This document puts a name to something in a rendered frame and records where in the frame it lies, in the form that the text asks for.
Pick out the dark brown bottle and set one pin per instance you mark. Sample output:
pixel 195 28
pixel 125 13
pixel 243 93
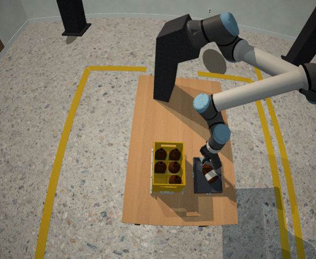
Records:
pixel 174 155
pixel 175 179
pixel 174 167
pixel 160 167
pixel 209 173
pixel 160 154

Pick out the yellow box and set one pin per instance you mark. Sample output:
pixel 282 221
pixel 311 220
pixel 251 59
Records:
pixel 160 180

